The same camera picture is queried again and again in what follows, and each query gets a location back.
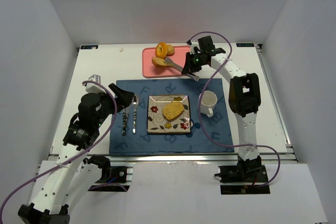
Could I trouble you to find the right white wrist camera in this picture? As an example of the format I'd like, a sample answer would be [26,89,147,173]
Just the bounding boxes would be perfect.
[186,40,200,55]

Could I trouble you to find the small round bread bun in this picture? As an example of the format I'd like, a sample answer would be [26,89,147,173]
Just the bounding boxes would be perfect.
[166,45,175,56]

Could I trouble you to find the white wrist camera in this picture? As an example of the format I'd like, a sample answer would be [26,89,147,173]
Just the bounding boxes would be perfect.
[83,82,105,94]
[186,40,200,55]

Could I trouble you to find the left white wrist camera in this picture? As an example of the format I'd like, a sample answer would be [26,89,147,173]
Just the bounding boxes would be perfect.
[83,82,105,94]

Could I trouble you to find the herb bread slice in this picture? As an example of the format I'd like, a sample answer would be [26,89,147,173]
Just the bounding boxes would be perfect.
[151,57,169,67]
[162,101,184,121]

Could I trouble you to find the blue letter-print placemat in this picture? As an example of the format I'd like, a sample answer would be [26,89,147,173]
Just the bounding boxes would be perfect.
[109,79,234,156]

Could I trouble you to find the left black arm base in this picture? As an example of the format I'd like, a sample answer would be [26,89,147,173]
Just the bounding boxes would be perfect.
[81,155,132,192]

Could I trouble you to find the silver knife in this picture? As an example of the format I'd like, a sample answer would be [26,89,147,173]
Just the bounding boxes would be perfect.
[121,112,129,136]

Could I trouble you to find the aluminium table frame rail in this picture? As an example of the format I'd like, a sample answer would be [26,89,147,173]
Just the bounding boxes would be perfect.
[47,153,298,163]

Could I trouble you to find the square floral ceramic plate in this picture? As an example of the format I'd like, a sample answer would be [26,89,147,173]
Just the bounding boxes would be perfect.
[147,94,191,134]

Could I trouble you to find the silver spoon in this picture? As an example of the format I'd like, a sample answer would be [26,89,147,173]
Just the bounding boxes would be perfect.
[132,94,140,134]

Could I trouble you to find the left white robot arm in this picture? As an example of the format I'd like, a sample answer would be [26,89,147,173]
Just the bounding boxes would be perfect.
[18,81,134,223]

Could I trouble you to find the white ceramic mug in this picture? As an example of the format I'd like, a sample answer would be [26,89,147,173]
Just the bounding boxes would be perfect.
[200,91,217,118]

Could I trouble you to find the silver metal tongs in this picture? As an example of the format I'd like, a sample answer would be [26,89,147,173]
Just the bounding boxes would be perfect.
[164,58,199,82]

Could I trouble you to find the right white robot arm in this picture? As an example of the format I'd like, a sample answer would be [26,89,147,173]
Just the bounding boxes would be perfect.
[182,36,261,178]

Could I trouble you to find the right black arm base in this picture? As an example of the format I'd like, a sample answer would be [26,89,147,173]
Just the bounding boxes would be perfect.
[214,156,270,195]

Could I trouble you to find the orange glazed bread roll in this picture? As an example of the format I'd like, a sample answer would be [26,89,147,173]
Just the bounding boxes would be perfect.
[155,42,168,59]

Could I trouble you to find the pink plastic tray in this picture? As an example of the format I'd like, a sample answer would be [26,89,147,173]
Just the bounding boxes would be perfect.
[142,45,197,78]

